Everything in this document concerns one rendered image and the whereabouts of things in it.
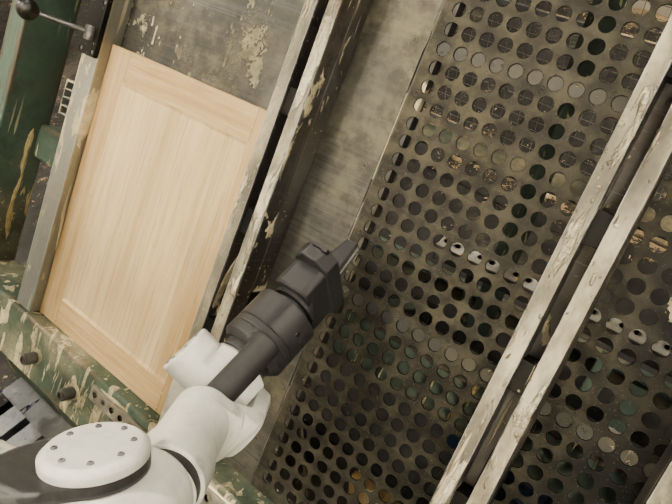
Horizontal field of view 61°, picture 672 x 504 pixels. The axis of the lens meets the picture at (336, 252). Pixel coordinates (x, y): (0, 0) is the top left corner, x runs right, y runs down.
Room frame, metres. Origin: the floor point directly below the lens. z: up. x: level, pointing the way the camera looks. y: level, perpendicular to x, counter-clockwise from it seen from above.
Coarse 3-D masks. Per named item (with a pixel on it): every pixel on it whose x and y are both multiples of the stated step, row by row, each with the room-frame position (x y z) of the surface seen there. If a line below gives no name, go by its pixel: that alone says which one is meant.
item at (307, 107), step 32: (320, 0) 0.80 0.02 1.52; (352, 0) 0.80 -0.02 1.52; (320, 32) 0.77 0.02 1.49; (352, 32) 0.80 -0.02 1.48; (288, 64) 0.77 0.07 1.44; (320, 64) 0.74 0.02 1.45; (288, 96) 0.74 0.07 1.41; (320, 96) 0.74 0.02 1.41; (288, 128) 0.71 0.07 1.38; (320, 128) 0.74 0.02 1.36; (256, 160) 0.70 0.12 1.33; (288, 160) 0.69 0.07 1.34; (256, 192) 0.68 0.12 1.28; (288, 192) 0.68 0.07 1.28; (256, 224) 0.64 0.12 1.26; (288, 224) 0.68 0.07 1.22; (224, 256) 0.63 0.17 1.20; (256, 256) 0.62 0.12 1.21; (224, 288) 0.61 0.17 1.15; (256, 288) 0.61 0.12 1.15; (224, 320) 0.56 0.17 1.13; (160, 416) 0.50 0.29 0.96
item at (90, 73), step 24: (120, 0) 1.08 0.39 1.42; (120, 24) 1.07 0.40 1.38; (96, 72) 1.01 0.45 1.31; (72, 96) 1.00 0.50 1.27; (96, 96) 1.00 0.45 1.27; (72, 120) 0.97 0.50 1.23; (72, 144) 0.94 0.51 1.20; (72, 168) 0.92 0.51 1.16; (48, 192) 0.91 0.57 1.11; (48, 216) 0.88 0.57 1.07; (48, 240) 0.85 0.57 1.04; (48, 264) 0.83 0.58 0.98; (24, 288) 0.81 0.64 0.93
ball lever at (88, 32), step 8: (24, 0) 1.01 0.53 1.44; (32, 0) 1.02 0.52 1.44; (16, 8) 1.00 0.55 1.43; (24, 8) 1.00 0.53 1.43; (32, 8) 1.01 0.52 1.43; (24, 16) 1.00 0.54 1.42; (32, 16) 1.00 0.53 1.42; (40, 16) 1.02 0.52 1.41; (48, 16) 1.02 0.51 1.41; (64, 24) 1.03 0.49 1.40; (72, 24) 1.03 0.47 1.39; (88, 24) 1.04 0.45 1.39; (88, 32) 1.03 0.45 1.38
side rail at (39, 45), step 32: (64, 0) 1.24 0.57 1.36; (32, 32) 1.17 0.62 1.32; (64, 32) 1.22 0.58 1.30; (0, 64) 1.14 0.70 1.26; (32, 64) 1.15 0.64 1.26; (64, 64) 1.20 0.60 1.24; (0, 96) 1.10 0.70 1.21; (32, 96) 1.13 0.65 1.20; (0, 128) 1.06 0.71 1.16; (32, 128) 1.11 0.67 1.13; (0, 160) 1.04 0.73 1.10; (32, 160) 1.09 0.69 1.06; (0, 192) 1.02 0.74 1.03; (0, 224) 0.99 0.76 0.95; (0, 256) 0.97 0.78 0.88
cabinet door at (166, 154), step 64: (128, 64) 1.00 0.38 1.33; (128, 128) 0.92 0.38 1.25; (192, 128) 0.85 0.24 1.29; (256, 128) 0.79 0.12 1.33; (128, 192) 0.85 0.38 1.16; (192, 192) 0.78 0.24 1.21; (64, 256) 0.83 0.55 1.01; (128, 256) 0.77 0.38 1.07; (192, 256) 0.71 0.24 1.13; (64, 320) 0.75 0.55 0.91; (128, 320) 0.69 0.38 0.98; (192, 320) 0.63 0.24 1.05; (128, 384) 0.61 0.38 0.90
